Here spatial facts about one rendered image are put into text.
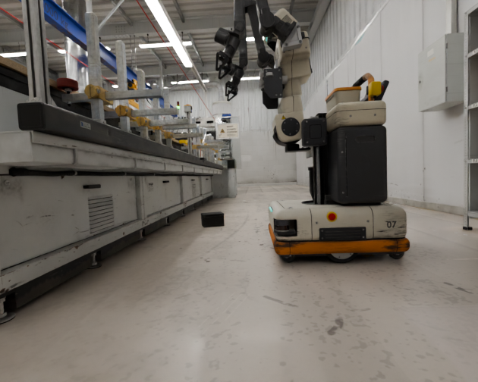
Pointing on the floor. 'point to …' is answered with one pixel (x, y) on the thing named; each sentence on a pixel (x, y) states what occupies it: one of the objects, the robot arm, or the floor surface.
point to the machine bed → (63, 207)
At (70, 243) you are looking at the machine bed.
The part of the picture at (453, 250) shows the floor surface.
